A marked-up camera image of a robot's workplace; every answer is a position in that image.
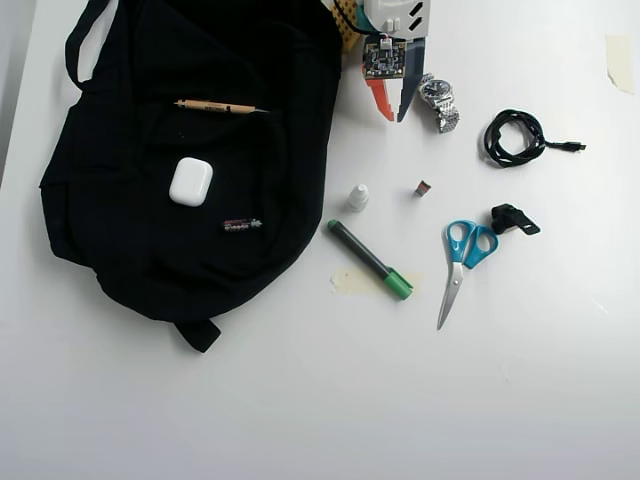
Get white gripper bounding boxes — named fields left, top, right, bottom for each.
left=360, top=0, right=432, bottom=123

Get silver metal wristwatch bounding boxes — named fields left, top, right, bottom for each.
left=417, top=72, right=462, bottom=134

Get yellow perforated plastic part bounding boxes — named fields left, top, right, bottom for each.
left=329, top=0, right=369, bottom=51

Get small white dropper bottle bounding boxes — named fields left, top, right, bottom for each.
left=344, top=183, right=371, bottom=213

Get green and black marker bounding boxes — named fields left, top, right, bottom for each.
left=327, top=218, right=415, bottom=302

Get stained beige tape patch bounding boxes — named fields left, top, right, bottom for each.
left=329, top=267, right=425, bottom=297

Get black cylindrical battery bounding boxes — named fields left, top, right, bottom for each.
left=220, top=217, right=265, bottom=234

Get beige masking tape strip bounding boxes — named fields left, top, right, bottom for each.
left=605, top=33, right=636, bottom=96

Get white earbuds case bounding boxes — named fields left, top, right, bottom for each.
left=168, top=156, right=215, bottom=206

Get black fabric backpack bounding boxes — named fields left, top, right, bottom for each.
left=38, top=0, right=345, bottom=354

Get gripper camera circuit board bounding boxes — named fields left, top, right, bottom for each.
left=362, top=34, right=407, bottom=80

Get coiled black usb cable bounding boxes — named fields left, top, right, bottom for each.
left=482, top=108, right=588, bottom=169

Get black rubber strap mount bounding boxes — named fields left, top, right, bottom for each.
left=488, top=202, right=542, bottom=237

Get blue handled scissors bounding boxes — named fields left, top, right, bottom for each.
left=436, top=219, right=500, bottom=331

